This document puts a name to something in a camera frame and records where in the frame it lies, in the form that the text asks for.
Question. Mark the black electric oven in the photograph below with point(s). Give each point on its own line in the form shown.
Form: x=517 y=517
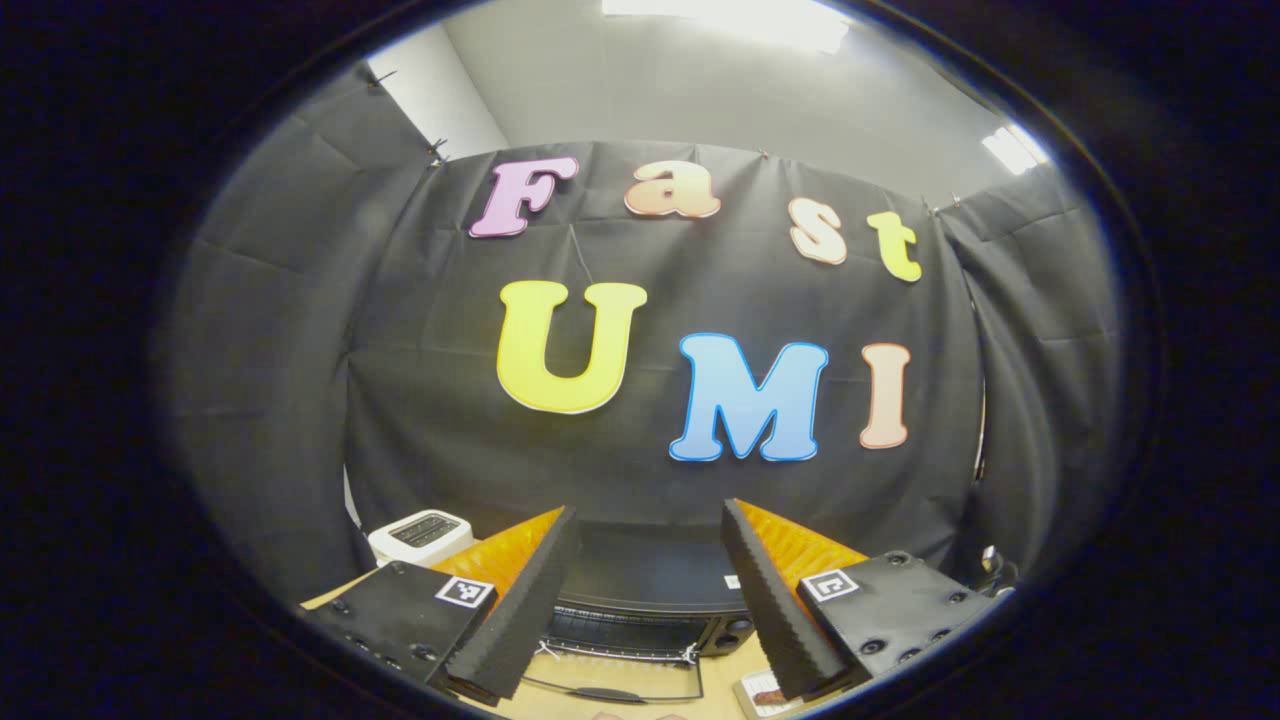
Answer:
x=650 y=570

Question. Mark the large ceiling light panel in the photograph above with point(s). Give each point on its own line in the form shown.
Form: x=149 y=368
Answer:
x=730 y=20

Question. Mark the small white rectangular plate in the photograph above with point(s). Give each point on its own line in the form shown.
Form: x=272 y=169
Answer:
x=750 y=702

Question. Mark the white toaster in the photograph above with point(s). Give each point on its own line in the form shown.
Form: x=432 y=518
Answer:
x=400 y=548

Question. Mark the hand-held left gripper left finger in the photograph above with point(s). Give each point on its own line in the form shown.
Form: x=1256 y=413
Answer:
x=525 y=620

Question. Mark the brown meat strip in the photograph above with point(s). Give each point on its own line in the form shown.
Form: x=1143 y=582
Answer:
x=768 y=690

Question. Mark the small ceiling light panel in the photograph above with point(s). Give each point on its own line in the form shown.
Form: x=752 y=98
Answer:
x=1012 y=150

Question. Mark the black backdrop cloth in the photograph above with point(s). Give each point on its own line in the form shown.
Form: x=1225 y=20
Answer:
x=700 y=290

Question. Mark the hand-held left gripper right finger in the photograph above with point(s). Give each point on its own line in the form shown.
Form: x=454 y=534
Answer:
x=775 y=620

